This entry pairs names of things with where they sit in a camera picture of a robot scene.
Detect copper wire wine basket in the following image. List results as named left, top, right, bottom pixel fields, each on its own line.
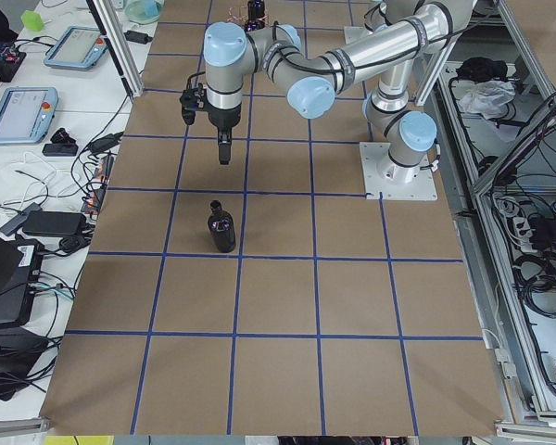
left=227, top=1, right=269, bottom=32

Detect white crumpled cloth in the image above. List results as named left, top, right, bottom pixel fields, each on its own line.
left=458, top=80, right=518, bottom=142

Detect blue teach pendant near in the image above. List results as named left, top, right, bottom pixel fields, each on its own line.
left=0, top=87, right=59, bottom=145

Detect aluminium frame post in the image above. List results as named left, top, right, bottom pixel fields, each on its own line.
left=86, top=0, right=144, bottom=98

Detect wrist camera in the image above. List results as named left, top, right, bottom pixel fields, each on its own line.
left=180, top=71, right=208, bottom=126

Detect dark wine bottle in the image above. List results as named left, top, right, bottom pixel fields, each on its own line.
left=208, top=200, right=236, bottom=253

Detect green glass bowl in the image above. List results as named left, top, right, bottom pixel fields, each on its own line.
left=124, top=0, right=163, bottom=25

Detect black power adapter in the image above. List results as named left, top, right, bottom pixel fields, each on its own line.
left=22, top=210, right=86, bottom=237

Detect blue teach pendant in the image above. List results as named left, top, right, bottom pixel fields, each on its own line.
left=44, top=26, right=107, bottom=70
left=0, top=87, right=59, bottom=145

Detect black power strip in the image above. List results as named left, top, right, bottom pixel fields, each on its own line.
left=82, top=153, right=115, bottom=217

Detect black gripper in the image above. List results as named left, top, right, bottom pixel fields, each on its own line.
left=207, top=87, right=241, bottom=165

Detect blue teach pendant far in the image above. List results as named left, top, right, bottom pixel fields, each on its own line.
left=44, top=26, right=107, bottom=70

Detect coiled black cables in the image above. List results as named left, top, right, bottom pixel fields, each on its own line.
left=512, top=249, right=556, bottom=321

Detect dark bottle in basket rear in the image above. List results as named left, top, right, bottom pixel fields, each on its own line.
left=244, top=0, right=266, bottom=32

